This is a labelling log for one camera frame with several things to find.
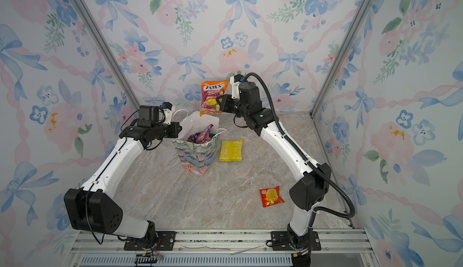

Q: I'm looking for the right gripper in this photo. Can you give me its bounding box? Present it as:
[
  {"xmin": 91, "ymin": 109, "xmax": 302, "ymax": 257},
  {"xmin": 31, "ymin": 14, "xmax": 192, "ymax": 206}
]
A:
[{"xmin": 216, "ymin": 96, "xmax": 250, "ymax": 122}]

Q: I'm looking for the orange Fox's fruits bag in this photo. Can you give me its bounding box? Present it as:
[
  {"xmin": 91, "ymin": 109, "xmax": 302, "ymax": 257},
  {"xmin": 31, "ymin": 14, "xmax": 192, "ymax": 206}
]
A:
[{"xmin": 200, "ymin": 81, "xmax": 229, "ymax": 116}]

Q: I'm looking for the yellow snack packet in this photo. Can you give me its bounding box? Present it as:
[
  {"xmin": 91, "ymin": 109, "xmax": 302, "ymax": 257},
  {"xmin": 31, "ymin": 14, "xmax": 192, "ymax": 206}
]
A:
[{"xmin": 219, "ymin": 139, "xmax": 244, "ymax": 162}]

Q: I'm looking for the purple Fox's berries bag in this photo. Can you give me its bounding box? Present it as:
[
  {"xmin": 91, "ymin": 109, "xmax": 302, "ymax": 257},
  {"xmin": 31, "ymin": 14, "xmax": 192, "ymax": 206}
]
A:
[{"xmin": 187, "ymin": 123, "xmax": 213, "ymax": 145}]

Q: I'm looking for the floral paper gift bag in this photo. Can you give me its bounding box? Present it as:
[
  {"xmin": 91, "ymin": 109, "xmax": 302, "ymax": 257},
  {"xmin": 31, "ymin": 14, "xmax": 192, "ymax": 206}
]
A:
[{"xmin": 172, "ymin": 111, "xmax": 227, "ymax": 176}]

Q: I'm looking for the red small snack packet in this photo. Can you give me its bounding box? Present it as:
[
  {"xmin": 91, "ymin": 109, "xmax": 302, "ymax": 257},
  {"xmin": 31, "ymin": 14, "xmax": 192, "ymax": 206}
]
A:
[{"xmin": 259, "ymin": 186, "xmax": 285, "ymax": 208}]

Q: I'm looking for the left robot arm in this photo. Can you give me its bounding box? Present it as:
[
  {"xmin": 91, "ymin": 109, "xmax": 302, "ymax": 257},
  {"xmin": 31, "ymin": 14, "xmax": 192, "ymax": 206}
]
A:
[{"xmin": 64, "ymin": 102, "xmax": 182, "ymax": 244}]

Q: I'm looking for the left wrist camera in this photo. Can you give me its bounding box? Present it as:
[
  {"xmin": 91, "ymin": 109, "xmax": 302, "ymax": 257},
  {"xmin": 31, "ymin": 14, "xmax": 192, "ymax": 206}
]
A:
[{"xmin": 161, "ymin": 101, "xmax": 176, "ymax": 125}]

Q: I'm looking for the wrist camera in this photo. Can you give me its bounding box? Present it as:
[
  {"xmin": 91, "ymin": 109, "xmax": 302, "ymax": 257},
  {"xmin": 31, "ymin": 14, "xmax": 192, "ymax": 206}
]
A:
[
  {"xmin": 230, "ymin": 74, "xmax": 244, "ymax": 99},
  {"xmin": 161, "ymin": 101, "xmax": 176, "ymax": 125}
]

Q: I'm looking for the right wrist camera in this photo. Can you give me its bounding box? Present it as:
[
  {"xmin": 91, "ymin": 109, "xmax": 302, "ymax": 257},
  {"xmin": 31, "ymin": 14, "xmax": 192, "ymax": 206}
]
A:
[{"xmin": 230, "ymin": 74, "xmax": 244, "ymax": 99}]

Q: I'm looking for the black corrugated cable conduit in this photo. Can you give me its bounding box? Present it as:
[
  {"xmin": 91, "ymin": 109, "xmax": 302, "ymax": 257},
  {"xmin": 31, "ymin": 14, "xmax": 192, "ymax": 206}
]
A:
[{"xmin": 244, "ymin": 72, "xmax": 356, "ymax": 219}]

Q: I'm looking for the left corner aluminium post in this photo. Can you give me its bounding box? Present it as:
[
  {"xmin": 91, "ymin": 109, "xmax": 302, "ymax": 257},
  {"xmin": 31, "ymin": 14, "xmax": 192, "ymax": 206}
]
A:
[{"xmin": 70, "ymin": 0, "xmax": 140, "ymax": 110}]

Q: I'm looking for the corner aluminium post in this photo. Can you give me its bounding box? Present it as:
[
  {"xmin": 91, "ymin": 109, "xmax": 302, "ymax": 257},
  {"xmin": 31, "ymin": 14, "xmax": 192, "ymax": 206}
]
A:
[
  {"xmin": 310, "ymin": 0, "xmax": 374, "ymax": 120},
  {"xmin": 70, "ymin": 0, "xmax": 140, "ymax": 110}
]

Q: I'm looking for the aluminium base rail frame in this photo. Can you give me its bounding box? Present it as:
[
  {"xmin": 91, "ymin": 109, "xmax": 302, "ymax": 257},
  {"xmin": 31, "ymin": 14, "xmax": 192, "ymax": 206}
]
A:
[{"xmin": 64, "ymin": 229, "xmax": 379, "ymax": 267}]

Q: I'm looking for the right corner aluminium post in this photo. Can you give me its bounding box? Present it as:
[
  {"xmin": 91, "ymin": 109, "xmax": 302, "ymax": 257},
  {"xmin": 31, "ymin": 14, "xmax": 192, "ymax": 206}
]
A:
[{"xmin": 310, "ymin": 0, "xmax": 374, "ymax": 120}]

